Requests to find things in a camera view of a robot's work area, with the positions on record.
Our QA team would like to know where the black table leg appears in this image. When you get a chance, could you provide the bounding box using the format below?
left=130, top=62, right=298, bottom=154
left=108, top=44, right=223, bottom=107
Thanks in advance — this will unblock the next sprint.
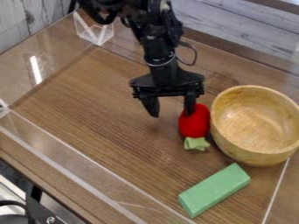
left=31, top=185, right=43, bottom=202

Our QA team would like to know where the wooden bowl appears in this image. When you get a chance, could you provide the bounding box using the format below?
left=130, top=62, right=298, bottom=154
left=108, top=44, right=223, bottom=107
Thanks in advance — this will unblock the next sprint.
left=210, top=85, right=299, bottom=166

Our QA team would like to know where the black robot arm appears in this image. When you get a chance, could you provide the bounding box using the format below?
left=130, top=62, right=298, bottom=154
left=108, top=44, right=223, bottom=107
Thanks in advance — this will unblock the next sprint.
left=78, top=0, right=204, bottom=117

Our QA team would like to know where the red plush strawberry toy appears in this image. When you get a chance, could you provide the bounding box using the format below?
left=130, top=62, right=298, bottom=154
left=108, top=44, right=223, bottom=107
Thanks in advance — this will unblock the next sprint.
left=179, top=103, right=211, bottom=151

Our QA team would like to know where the black metal bracket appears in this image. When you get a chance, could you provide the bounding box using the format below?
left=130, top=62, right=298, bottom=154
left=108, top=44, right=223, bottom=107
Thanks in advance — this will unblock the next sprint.
left=26, top=196, right=68, bottom=224

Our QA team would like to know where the clear acrylic corner bracket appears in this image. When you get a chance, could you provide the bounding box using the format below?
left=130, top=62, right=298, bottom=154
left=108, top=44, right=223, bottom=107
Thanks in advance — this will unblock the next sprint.
left=72, top=12, right=115, bottom=46

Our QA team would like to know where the clear acrylic tray wall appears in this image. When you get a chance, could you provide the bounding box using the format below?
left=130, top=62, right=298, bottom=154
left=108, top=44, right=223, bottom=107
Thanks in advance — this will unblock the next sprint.
left=0, top=17, right=299, bottom=224

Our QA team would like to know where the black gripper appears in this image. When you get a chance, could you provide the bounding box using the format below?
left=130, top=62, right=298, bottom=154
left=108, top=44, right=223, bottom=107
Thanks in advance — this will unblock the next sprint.
left=130, top=57, right=204, bottom=118

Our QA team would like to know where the green rectangular block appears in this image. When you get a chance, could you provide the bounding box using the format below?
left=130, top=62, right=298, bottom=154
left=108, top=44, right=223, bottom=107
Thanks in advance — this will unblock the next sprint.
left=178, top=163, right=251, bottom=218

